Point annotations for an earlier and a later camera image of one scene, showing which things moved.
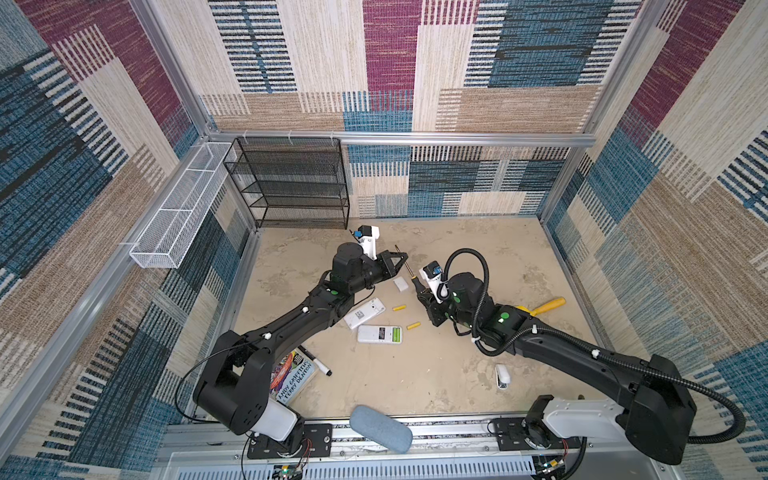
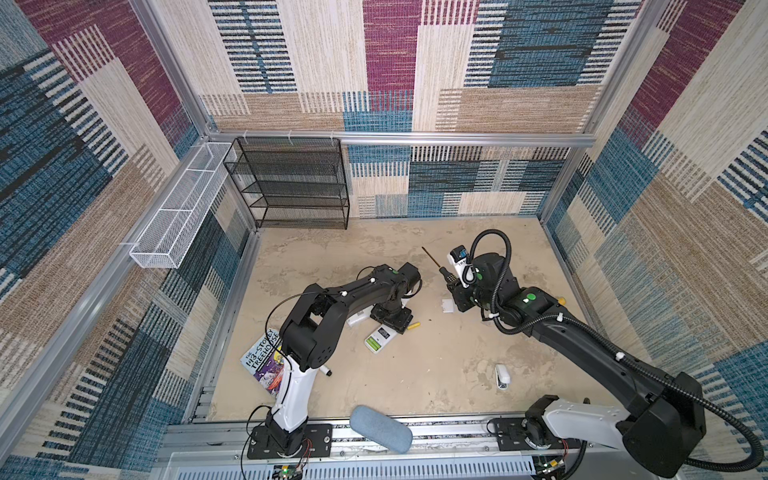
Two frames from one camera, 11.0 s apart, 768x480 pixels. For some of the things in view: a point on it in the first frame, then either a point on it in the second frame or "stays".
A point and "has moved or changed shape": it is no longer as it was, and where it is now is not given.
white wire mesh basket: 167,237 stays
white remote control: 364,312 stays
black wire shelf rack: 291,182 stays
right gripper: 431,306 to 459,293
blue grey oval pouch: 388,432 stays
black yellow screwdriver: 418,286 has moved or changed shape
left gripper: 386,271 to 400,325
